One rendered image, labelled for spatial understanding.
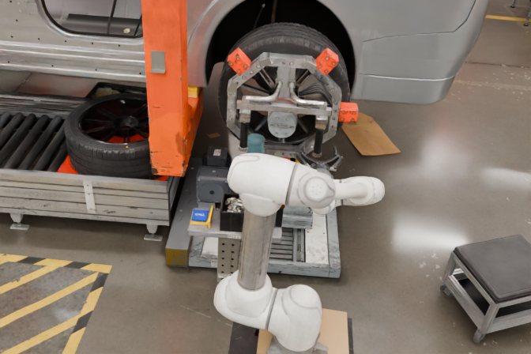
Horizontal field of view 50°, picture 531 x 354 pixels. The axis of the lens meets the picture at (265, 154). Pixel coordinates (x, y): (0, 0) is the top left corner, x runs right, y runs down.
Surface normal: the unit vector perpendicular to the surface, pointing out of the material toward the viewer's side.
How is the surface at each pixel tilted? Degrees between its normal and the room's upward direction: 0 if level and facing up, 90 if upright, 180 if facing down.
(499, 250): 0
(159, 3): 90
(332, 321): 4
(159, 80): 90
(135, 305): 0
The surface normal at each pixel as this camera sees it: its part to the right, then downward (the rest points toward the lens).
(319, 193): 0.04, -0.05
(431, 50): -0.04, 0.56
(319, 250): 0.06, -0.82
